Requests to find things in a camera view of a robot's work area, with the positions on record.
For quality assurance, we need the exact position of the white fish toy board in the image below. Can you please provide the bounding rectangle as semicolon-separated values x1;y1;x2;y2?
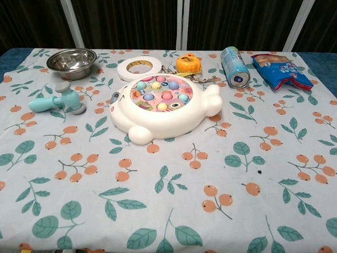
109;73;221;146

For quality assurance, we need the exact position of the white tape roll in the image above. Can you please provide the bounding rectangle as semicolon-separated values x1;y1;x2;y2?
116;55;162;82

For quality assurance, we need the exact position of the yellow tape measure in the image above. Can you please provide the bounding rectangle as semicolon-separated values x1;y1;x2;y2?
175;53;202;74

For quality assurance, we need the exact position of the dark pleated divider panel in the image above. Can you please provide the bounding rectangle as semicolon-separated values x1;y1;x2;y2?
183;0;303;52
283;0;337;53
0;0;80;52
60;0;185;51

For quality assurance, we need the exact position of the floral fruit print tablecloth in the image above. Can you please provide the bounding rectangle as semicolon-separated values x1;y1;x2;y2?
0;48;337;253

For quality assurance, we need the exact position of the small teal object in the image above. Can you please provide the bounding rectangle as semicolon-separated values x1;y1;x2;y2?
28;80;87;116

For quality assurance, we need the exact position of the light blue drink can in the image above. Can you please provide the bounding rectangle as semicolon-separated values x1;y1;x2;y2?
220;46;250;89

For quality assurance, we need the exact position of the stainless steel bowl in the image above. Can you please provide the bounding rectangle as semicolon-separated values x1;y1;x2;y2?
46;48;97;81

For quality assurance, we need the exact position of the blue biscuit snack bag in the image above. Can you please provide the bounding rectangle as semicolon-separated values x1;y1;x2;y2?
250;53;314;93

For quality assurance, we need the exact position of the braided keychain lanyard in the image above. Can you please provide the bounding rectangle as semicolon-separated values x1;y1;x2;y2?
161;64;218;83

